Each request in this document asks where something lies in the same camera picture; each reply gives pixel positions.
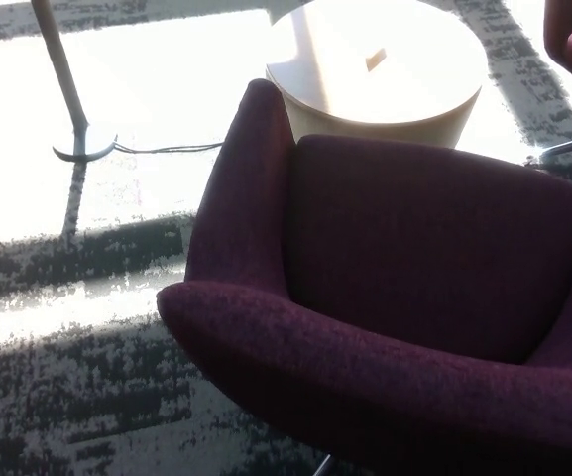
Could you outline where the round beige side table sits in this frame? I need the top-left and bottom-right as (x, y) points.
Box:
(264, 0), (489, 150)

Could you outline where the floor lamp pole with base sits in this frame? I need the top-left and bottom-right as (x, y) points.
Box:
(30, 0), (119, 164)

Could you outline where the thin lamp power cable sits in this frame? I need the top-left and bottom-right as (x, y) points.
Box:
(112, 141), (225, 155)

